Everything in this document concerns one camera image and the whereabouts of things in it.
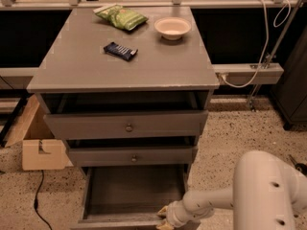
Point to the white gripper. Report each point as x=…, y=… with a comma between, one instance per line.
x=173, y=213

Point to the grey bottom drawer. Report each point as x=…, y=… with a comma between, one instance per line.
x=129, y=197

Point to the grey drawer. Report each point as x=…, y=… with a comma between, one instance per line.
x=133, y=156
x=126, y=125
x=129, y=197

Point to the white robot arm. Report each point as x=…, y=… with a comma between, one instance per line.
x=266, y=194

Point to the grey middle drawer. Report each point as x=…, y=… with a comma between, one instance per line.
x=133, y=156

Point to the grey drawer cabinet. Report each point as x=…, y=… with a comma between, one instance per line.
x=78, y=77

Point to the grey top drawer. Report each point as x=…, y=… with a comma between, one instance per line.
x=126, y=125

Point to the cardboard box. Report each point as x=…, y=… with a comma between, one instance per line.
x=40, y=150

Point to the black caster wheel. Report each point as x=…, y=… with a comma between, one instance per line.
x=299, y=166

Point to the metal diagonal rod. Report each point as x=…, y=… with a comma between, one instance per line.
x=267, y=62

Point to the dark blue snack bar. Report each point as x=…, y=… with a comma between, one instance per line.
x=120, y=51

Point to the dark cabinet at right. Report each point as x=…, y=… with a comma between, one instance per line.
x=290, y=93

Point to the white bowl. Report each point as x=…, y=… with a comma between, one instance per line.
x=172, y=28

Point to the green chip bag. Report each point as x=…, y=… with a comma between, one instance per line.
x=121, y=17

